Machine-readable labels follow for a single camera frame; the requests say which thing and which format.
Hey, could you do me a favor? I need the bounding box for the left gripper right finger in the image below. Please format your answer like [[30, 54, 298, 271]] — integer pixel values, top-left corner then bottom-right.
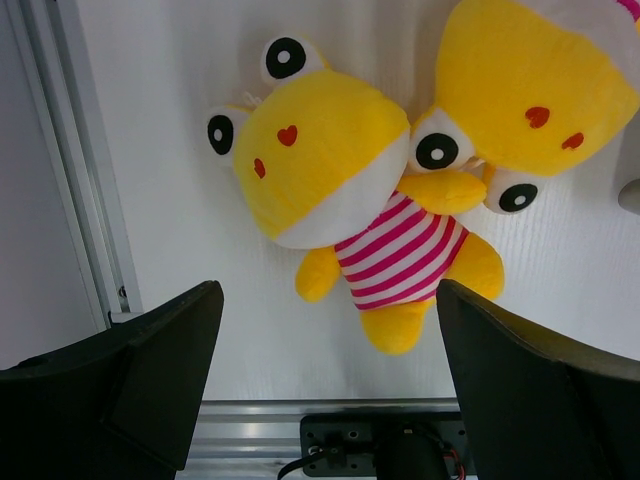
[[436, 280, 639, 479]]

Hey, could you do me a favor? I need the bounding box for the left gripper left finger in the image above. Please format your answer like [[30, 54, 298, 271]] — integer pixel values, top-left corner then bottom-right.
[[1, 281, 224, 479]]

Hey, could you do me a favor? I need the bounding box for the white two-tier shelf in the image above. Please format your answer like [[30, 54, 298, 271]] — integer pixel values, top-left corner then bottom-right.
[[618, 178, 640, 216]]

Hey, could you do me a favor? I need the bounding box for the yellow plush striped top left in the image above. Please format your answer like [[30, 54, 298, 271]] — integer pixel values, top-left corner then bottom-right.
[[408, 1, 639, 214]]

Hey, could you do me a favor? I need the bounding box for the yellow plush centre left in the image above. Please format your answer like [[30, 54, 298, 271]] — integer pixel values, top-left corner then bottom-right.
[[207, 35, 505, 355]]

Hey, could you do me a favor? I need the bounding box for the aluminium front rail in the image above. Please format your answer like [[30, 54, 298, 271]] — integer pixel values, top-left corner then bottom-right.
[[177, 398, 477, 479]]

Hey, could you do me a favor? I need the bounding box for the aluminium rail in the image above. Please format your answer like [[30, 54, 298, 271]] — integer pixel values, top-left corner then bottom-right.
[[3, 1, 143, 331], [177, 398, 477, 479]]

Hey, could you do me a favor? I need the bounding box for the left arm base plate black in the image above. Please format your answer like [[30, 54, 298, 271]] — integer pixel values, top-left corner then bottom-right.
[[278, 410, 477, 479]]

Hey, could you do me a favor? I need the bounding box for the aluminium left side rail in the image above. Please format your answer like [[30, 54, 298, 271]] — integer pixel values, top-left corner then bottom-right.
[[3, 1, 143, 331]]

